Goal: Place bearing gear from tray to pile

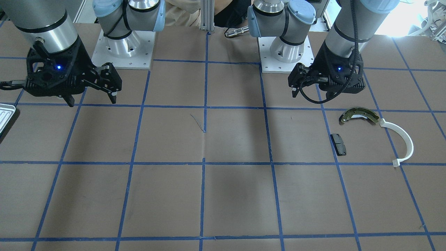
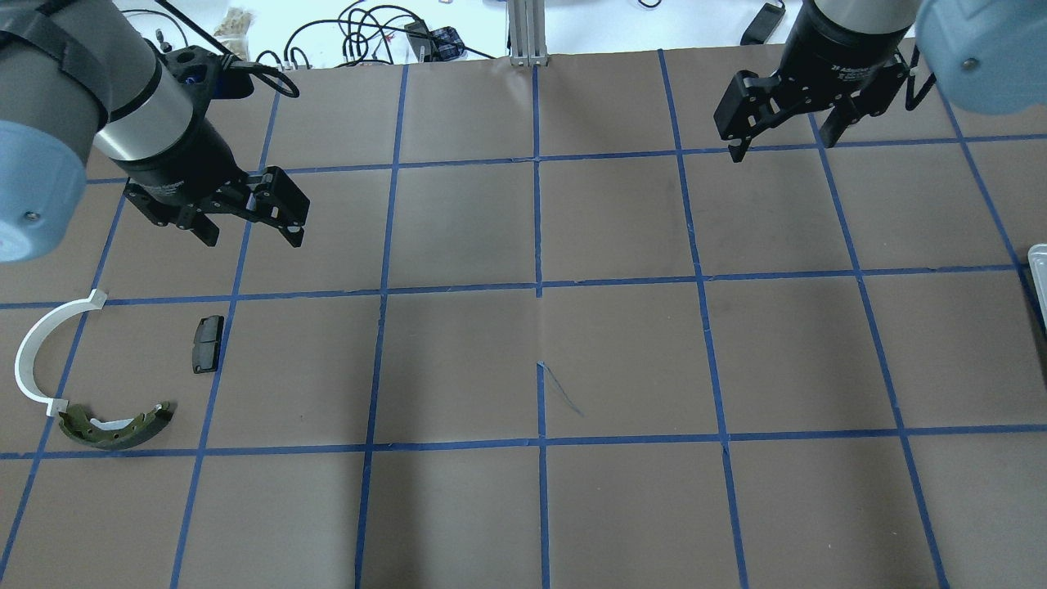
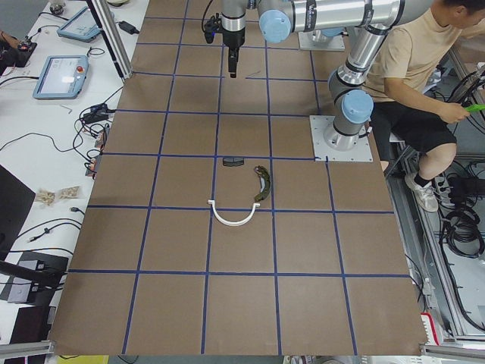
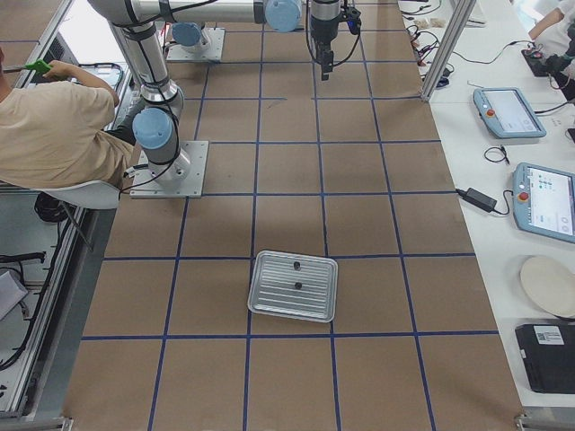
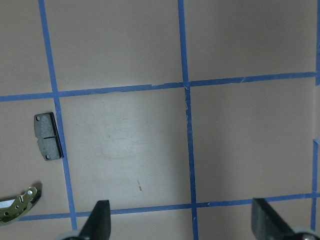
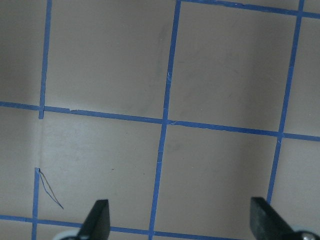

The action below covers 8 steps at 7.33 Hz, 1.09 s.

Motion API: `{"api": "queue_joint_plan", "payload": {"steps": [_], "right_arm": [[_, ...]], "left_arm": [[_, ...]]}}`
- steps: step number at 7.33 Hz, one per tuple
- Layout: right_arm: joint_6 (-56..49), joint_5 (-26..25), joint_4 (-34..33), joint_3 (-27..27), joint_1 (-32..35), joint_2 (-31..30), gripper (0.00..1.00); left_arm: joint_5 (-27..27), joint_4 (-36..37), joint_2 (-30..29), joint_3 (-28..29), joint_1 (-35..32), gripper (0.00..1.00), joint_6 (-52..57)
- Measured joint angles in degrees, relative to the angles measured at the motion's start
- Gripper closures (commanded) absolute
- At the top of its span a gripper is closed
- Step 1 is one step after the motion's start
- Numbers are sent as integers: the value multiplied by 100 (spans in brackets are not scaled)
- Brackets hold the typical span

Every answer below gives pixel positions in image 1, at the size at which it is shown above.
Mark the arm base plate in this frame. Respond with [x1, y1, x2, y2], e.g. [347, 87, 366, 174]
[257, 37, 314, 74]
[91, 31, 156, 70]

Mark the aluminium frame post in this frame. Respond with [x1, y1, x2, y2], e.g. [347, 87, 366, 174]
[199, 0, 215, 33]

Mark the white curved plastic bracket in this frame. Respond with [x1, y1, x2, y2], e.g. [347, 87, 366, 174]
[378, 118, 414, 167]

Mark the small black brake pad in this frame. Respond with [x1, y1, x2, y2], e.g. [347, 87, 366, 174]
[330, 134, 347, 156]

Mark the silver ribbed metal tray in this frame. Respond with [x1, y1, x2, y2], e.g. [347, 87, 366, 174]
[0, 103, 16, 134]

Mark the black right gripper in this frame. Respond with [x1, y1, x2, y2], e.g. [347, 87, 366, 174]
[25, 36, 122, 107]

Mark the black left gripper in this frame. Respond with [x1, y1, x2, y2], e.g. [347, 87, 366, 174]
[288, 42, 365, 98]

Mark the person in beige shirt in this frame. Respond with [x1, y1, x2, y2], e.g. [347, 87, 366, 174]
[165, 0, 252, 28]

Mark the olive curved brake shoe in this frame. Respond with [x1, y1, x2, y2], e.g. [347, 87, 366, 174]
[339, 107, 380, 123]

